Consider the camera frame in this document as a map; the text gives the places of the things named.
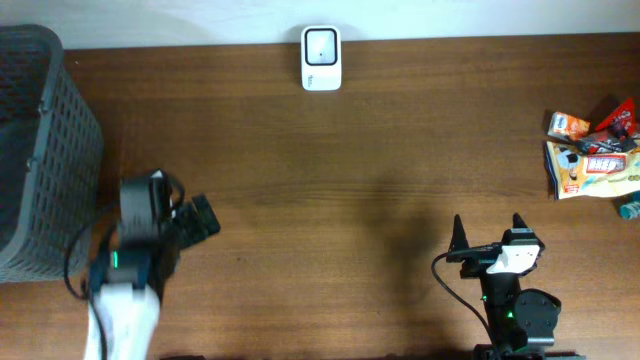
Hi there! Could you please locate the yellow cookie snack bag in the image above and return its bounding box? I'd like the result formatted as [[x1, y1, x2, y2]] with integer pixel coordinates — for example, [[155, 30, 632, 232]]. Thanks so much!
[[544, 141, 639, 200]]

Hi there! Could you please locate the orange tissue pack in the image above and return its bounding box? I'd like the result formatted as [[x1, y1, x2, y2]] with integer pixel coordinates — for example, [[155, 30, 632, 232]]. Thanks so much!
[[547, 112, 590, 141]]

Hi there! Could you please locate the blue liquid bottle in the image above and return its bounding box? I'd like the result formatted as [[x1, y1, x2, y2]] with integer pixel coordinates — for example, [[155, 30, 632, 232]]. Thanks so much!
[[619, 192, 640, 220]]

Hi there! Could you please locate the grey orange snack packet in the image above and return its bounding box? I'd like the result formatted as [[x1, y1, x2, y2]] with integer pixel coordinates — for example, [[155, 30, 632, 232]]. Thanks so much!
[[574, 123, 637, 155]]

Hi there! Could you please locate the red snack bag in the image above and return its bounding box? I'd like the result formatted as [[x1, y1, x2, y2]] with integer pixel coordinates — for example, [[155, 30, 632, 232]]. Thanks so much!
[[595, 98, 638, 137]]

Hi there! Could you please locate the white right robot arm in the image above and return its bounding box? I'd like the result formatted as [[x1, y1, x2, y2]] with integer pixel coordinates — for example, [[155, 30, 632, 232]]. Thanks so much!
[[444, 213, 581, 359]]

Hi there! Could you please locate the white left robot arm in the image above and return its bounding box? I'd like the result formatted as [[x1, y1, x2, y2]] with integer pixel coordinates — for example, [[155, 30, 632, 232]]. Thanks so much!
[[83, 169, 221, 360]]

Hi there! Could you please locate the grey plastic mesh basket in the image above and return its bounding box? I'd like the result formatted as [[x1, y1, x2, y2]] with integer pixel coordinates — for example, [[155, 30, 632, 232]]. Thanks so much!
[[1, 25, 104, 283]]

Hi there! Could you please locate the black right camera cable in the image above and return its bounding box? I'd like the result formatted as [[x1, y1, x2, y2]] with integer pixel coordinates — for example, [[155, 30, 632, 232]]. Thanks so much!
[[430, 252, 501, 351]]

